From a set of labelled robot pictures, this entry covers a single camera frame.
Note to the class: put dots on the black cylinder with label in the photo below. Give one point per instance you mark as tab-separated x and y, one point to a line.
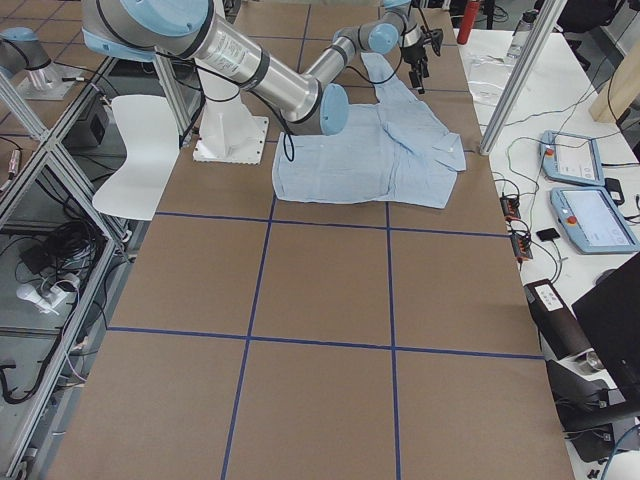
555	320

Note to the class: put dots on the clear plastic bag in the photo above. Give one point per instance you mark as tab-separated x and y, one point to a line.
487	77

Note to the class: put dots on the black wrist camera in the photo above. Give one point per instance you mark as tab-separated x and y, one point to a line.
433	38

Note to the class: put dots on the upper blue teach pendant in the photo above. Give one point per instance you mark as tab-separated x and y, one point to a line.
571	158

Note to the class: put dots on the aluminium frame post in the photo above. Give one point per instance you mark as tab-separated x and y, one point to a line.
531	50

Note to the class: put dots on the light blue button-up shirt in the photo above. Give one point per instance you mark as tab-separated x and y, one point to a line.
394	150

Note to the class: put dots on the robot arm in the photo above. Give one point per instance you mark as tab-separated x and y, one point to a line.
192	30
403	25

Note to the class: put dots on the blue teach pendant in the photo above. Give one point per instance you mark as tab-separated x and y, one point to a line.
571	158
592	221

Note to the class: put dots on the lower blue teach pendant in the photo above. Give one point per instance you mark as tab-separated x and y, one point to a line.
592	221

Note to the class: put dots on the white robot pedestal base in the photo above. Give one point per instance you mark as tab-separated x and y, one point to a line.
228	132

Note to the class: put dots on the black monitor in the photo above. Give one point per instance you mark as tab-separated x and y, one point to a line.
608	315

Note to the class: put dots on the brown paper table cover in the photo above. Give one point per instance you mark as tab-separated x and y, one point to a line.
261	339

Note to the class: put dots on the red bottle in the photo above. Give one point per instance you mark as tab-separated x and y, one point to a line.
468	21

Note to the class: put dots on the white chair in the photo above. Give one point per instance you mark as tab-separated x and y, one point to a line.
150	134

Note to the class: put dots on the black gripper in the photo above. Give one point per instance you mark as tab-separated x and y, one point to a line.
414	53

